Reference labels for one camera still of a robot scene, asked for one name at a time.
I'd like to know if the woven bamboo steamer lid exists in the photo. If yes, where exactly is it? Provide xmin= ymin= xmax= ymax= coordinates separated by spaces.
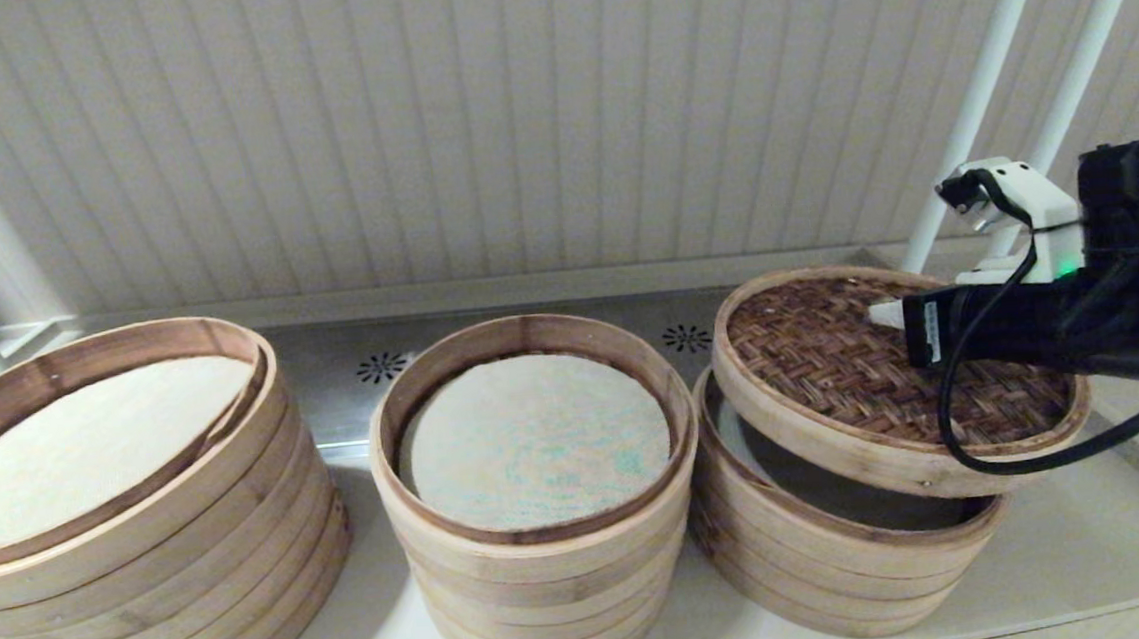
xmin=707 ymin=247 xmax=1100 ymax=517

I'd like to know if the black camera cable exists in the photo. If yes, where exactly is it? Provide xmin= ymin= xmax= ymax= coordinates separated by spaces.
xmin=920 ymin=159 xmax=1139 ymax=481

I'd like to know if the white base bracket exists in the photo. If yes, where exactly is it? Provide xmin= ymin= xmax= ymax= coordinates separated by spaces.
xmin=0 ymin=315 xmax=90 ymax=362

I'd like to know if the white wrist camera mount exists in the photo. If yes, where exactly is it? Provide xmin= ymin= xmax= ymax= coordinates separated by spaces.
xmin=934 ymin=151 xmax=1089 ymax=290

